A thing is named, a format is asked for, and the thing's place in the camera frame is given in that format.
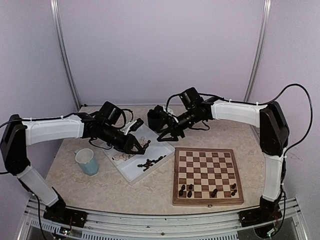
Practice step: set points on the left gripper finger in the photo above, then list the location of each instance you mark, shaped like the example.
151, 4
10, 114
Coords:
138, 143
139, 151

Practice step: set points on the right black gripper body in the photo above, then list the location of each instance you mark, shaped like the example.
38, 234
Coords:
192, 118

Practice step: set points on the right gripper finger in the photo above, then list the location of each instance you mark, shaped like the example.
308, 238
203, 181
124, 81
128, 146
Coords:
173, 138
165, 132

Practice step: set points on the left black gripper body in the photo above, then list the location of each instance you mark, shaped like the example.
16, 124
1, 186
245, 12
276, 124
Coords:
107, 136

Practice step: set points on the wooden chess board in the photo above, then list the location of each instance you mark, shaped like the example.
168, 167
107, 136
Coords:
207, 169

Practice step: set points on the dark piece corner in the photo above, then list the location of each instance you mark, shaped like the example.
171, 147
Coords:
233, 193

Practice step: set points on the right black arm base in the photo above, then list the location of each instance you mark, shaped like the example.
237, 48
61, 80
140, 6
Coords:
267, 211

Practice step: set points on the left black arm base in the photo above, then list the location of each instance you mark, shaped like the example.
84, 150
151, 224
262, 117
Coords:
59, 213

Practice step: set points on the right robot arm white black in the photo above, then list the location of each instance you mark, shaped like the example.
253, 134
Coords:
268, 117

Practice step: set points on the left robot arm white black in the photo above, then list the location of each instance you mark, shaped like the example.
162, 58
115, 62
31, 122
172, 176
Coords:
20, 133

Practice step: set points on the pile of dark chess pieces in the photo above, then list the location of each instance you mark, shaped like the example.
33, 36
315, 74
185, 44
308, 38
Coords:
147, 165

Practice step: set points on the dark chess piece pair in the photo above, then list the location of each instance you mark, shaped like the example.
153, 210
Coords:
160, 158

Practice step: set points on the pile of white chess pieces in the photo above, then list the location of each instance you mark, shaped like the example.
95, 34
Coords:
122, 157

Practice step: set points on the dark green cup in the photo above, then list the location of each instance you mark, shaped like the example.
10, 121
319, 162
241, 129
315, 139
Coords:
155, 120

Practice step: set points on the white divided plastic tray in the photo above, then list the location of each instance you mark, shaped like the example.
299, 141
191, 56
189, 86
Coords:
135, 167

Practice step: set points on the light blue cup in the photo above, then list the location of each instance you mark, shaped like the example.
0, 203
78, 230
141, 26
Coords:
86, 160

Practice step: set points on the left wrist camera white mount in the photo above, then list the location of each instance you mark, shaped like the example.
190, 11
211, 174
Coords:
132, 126

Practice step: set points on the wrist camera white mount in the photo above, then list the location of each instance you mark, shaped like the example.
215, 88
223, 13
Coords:
163, 116
132, 126

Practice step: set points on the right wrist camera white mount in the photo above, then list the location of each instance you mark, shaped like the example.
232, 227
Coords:
163, 116

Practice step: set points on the right aluminium frame post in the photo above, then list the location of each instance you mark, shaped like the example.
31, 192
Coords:
259, 49

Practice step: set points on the aluminium frame post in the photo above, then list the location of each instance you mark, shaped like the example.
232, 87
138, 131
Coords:
54, 5
259, 49

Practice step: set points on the left aluminium frame post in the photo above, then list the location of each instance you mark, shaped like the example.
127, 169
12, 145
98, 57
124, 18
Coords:
54, 5

